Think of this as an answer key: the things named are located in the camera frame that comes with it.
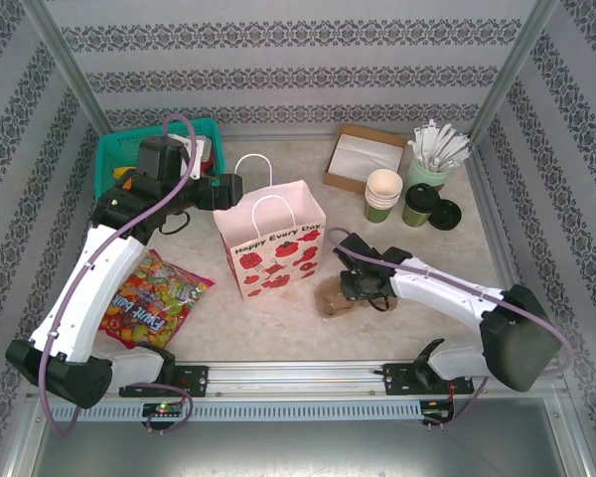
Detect aluminium mounting rail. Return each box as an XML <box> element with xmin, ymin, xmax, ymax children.
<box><xmin>27</xmin><ymin>360</ymin><xmax>570</xmax><ymax>398</ymax></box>

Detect brown pulp cup carrier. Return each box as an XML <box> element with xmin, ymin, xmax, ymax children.
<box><xmin>316</xmin><ymin>274</ymin><xmax>373</xmax><ymax>319</ymax></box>

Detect grey metal sheet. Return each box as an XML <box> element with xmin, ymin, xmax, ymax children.
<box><xmin>9</xmin><ymin>397</ymin><xmax>587</xmax><ymax>477</ymax></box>

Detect aluminium frame post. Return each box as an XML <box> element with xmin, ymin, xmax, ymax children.
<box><xmin>19</xmin><ymin>0</ymin><xmax>105</xmax><ymax>138</ymax></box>
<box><xmin>469</xmin><ymin>0</ymin><xmax>560</xmax><ymax>143</ymax></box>

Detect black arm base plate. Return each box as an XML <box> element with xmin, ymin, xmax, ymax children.
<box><xmin>118</xmin><ymin>365</ymin><xmax>210</xmax><ymax>398</ymax></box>
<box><xmin>381</xmin><ymin>361</ymin><xmax>477</xmax><ymax>398</ymax></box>

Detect brown cardboard napkin box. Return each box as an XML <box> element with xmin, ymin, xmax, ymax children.
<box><xmin>321</xmin><ymin>122</ymin><xmax>409</xmax><ymax>196</ymax></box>

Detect teal plastic basket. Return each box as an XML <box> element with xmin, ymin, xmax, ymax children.
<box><xmin>94</xmin><ymin>116</ymin><xmax>227</xmax><ymax>215</ymax></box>

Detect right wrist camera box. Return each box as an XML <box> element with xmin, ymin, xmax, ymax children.
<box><xmin>332</xmin><ymin>233</ymin><xmax>376</xmax><ymax>272</ymax></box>

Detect pink dragon fruit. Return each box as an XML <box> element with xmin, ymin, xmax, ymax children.
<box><xmin>198</xmin><ymin>137</ymin><xmax>218</xmax><ymax>175</ymax></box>

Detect colourful fruit candy bag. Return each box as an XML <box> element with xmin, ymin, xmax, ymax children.
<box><xmin>98</xmin><ymin>247</ymin><xmax>216</xmax><ymax>350</ymax></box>

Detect white paper napkins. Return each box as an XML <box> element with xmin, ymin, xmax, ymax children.
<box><xmin>330</xmin><ymin>132</ymin><xmax>404</xmax><ymax>181</ymax></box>

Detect white wrapped straw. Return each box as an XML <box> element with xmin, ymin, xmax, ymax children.
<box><xmin>413</xmin><ymin>127</ymin><xmax>434</xmax><ymax>173</ymax></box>
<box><xmin>434</xmin><ymin>125</ymin><xmax>456</xmax><ymax>175</ymax></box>
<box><xmin>446</xmin><ymin>146</ymin><xmax>473</xmax><ymax>176</ymax></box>
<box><xmin>441</xmin><ymin>134</ymin><xmax>471</xmax><ymax>175</ymax></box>
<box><xmin>425</xmin><ymin>119</ymin><xmax>443</xmax><ymax>173</ymax></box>
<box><xmin>406</xmin><ymin>140</ymin><xmax>428</xmax><ymax>173</ymax></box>

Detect black plastic cup lid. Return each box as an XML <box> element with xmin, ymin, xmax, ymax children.
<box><xmin>403</xmin><ymin>182</ymin><xmax>441</xmax><ymax>210</ymax></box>
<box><xmin>429</xmin><ymin>198</ymin><xmax>463</xmax><ymax>232</ymax></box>

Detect purple cable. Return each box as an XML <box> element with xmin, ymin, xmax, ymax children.
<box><xmin>327</xmin><ymin>227</ymin><xmax>575</xmax><ymax>433</ymax></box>
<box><xmin>38</xmin><ymin>112</ymin><xmax>199</xmax><ymax>437</ymax></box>

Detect grey slotted cable duct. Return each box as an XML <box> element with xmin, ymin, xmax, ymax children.
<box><xmin>47</xmin><ymin>400</ymin><xmax>423</xmax><ymax>421</ymax></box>

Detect aluminium back rail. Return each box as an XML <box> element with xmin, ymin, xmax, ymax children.
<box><xmin>221</xmin><ymin>131</ymin><xmax>478</xmax><ymax>144</ymax></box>

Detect green paper coffee cup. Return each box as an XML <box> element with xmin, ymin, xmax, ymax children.
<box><xmin>401</xmin><ymin>201</ymin><xmax>434</xmax><ymax>229</ymax></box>

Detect mint green holder cup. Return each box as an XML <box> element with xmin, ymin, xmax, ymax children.
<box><xmin>406</xmin><ymin>156</ymin><xmax>452</xmax><ymax>193</ymax></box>

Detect stack of green paper cups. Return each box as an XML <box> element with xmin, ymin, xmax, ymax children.
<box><xmin>364</xmin><ymin>167</ymin><xmax>404</xmax><ymax>224</ymax></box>

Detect white red-printed paper bag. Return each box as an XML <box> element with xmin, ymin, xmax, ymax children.
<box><xmin>212</xmin><ymin>152</ymin><xmax>328</xmax><ymax>302</ymax></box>

